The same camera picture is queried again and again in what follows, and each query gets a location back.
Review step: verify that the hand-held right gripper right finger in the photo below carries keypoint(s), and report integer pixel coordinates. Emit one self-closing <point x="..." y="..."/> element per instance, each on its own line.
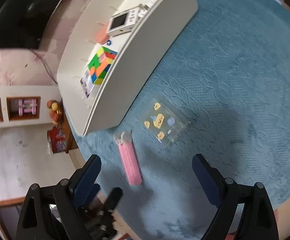
<point x="207" y="180"/>

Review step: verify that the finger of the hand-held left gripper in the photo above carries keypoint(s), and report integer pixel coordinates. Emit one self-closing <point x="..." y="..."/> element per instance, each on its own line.
<point x="113" y="200"/>

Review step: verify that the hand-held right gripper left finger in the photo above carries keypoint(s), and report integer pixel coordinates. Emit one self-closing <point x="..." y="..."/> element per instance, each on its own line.
<point x="87" y="177"/>

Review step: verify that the pink plastic stick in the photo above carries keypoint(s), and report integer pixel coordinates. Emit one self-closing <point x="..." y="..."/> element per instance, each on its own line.
<point x="130" y="160"/>

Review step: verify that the clear sticker-covered case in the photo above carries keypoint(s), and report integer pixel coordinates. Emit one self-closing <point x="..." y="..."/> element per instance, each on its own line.
<point x="162" y="122"/>

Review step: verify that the blue label clear box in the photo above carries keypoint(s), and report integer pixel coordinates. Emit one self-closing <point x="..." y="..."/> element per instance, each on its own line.
<point x="87" y="85"/>

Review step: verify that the colourful puzzle cube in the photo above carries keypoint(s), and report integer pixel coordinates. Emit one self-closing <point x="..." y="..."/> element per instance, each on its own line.
<point x="101" y="65"/>

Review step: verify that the white storage box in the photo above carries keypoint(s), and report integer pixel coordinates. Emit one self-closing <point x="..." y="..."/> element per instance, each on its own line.
<point x="140" y="55"/>

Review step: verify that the white digital camera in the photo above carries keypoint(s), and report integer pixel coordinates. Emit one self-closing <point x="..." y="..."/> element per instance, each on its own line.
<point x="122" y="22"/>

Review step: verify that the pink dumbbell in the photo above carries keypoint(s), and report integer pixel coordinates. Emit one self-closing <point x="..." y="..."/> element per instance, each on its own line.
<point x="22" y="107"/>
<point x="31" y="106"/>

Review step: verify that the blue plush blanket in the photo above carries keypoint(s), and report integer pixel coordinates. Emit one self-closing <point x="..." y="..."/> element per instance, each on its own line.
<point x="222" y="67"/>

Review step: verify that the black flat television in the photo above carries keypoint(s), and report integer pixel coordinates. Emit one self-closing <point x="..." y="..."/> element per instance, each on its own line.
<point x="17" y="12"/>

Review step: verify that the white wall niche shelf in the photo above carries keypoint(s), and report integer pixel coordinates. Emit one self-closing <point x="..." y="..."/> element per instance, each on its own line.
<point x="22" y="90"/>

